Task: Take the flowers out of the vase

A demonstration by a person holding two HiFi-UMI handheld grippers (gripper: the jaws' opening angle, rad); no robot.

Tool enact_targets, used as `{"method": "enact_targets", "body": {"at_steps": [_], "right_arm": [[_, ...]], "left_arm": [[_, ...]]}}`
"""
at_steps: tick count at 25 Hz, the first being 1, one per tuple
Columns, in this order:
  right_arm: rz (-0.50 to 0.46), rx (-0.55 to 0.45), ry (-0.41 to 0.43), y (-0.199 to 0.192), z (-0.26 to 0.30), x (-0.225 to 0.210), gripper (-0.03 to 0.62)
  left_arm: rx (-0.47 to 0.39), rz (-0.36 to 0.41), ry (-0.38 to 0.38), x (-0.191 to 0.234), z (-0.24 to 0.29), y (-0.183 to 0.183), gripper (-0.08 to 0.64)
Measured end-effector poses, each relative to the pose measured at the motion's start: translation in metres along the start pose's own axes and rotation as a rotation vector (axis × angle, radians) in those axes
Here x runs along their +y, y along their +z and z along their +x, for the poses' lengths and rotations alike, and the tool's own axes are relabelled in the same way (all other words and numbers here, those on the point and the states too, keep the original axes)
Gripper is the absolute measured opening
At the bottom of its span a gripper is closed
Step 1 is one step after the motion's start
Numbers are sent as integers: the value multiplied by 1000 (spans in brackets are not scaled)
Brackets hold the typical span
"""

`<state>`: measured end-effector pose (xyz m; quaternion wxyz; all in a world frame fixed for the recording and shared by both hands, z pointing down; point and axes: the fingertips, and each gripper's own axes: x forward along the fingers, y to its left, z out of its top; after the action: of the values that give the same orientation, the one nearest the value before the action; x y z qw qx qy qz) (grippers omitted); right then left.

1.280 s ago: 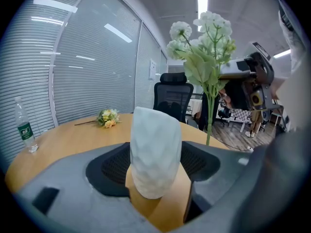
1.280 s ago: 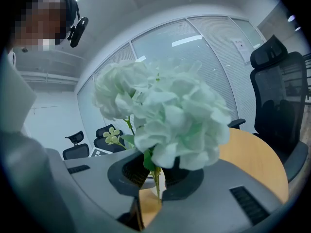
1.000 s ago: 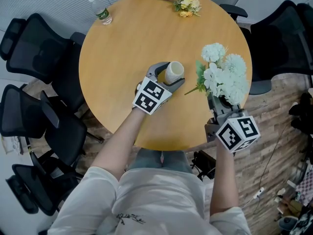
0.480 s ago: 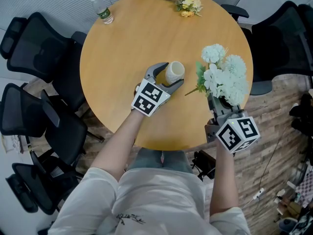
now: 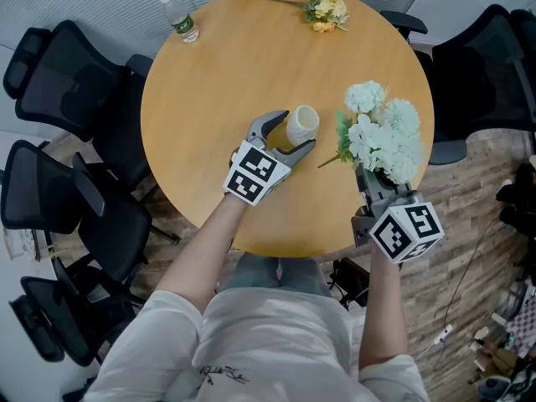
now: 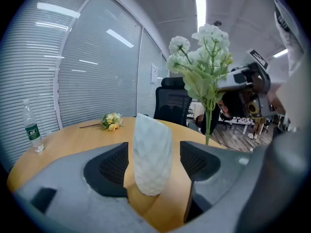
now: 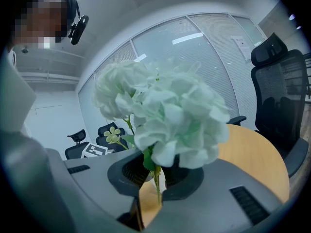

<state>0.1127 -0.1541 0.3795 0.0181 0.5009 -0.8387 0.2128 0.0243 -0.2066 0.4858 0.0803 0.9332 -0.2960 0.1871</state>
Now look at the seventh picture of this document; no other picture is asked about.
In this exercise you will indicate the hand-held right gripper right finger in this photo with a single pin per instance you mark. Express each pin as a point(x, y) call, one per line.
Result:
point(218, 198)

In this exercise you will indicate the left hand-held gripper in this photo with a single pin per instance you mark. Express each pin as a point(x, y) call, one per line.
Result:
point(97, 150)

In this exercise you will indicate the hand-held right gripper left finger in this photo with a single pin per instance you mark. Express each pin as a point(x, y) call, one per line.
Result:
point(97, 178)

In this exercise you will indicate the white flowers bunch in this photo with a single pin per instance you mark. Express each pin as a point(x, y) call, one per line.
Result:
point(175, 115)

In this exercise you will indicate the black mesh office chair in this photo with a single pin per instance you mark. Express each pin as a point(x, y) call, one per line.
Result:
point(279, 98)
point(107, 135)
point(75, 149)

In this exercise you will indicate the round wooden table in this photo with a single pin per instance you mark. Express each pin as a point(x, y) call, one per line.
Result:
point(245, 149)

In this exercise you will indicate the person's white shirt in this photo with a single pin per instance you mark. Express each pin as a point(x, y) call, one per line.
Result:
point(14, 101)

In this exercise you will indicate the person's head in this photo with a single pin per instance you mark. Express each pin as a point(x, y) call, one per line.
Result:
point(41, 18)

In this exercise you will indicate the black head-worn camera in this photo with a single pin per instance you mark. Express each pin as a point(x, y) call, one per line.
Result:
point(79, 29)

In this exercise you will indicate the white paper wall notice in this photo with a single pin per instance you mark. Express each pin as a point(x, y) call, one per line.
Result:
point(241, 46)

